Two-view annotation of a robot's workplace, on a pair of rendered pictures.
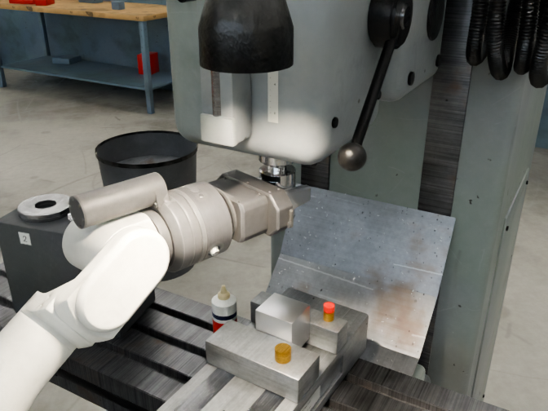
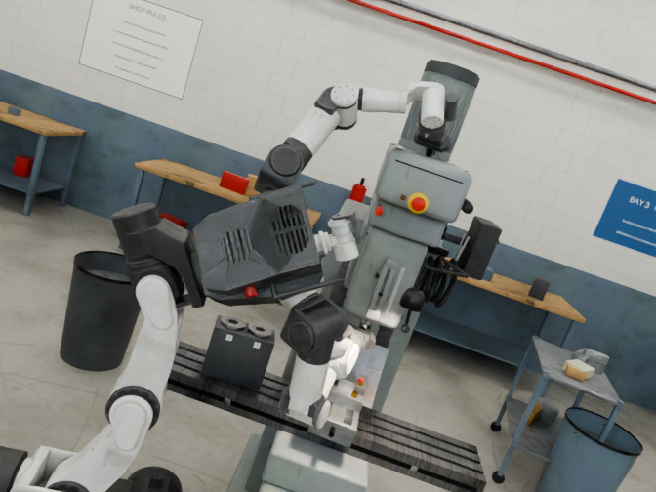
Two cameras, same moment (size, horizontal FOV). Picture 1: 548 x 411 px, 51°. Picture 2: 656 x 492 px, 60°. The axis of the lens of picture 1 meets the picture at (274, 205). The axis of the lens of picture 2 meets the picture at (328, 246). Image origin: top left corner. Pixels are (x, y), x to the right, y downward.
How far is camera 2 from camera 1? 1.47 m
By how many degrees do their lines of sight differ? 29
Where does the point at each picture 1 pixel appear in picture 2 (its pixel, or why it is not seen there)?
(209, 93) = (374, 304)
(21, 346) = (330, 376)
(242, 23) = (419, 301)
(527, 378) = not seen: hidden behind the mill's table
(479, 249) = (394, 363)
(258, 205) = (368, 339)
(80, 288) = (347, 360)
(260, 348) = (344, 392)
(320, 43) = not seen: hidden behind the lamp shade
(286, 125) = (389, 316)
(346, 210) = not seen: hidden behind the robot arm
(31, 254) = (228, 346)
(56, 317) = (339, 368)
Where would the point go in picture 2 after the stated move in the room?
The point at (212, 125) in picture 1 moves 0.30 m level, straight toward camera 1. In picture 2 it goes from (372, 313) to (428, 360)
